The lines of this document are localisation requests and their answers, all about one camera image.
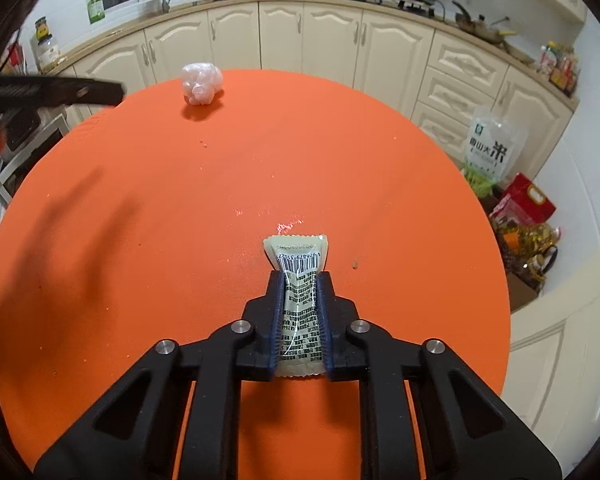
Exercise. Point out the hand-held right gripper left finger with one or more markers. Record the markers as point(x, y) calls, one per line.
point(276, 320)

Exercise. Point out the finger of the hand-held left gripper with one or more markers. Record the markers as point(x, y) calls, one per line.
point(55, 92)

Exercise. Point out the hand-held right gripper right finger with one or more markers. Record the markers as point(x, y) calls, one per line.
point(324, 325)

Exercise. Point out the pale green snack packet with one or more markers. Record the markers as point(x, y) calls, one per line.
point(300, 310)

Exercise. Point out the glass jar with label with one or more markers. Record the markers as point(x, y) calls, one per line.
point(47, 50)

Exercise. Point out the white glass door appliance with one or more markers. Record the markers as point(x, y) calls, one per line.
point(30, 157)

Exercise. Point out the green glass bottle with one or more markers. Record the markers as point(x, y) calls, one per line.
point(96, 7)

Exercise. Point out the steel sink faucet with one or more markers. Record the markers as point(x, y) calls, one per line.
point(165, 2)

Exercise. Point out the white crumpled plastic bag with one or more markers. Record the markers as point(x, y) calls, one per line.
point(200, 82)

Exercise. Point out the round orange table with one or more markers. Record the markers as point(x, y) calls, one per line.
point(155, 235)

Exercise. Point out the cream base kitchen cabinets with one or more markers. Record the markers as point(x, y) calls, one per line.
point(280, 40)

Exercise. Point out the white door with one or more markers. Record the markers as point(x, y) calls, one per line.
point(560, 360)

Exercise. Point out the red gift box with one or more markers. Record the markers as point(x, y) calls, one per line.
point(527, 200)

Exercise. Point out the clear rice bag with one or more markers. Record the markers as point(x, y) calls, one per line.
point(490, 150)

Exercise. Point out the black gas stove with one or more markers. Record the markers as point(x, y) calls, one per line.
point(410, 6)

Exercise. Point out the steel wok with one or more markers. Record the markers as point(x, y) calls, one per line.
point(482, 30)

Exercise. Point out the cluster of condiment bottles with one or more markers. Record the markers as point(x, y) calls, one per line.
point(560, 70)

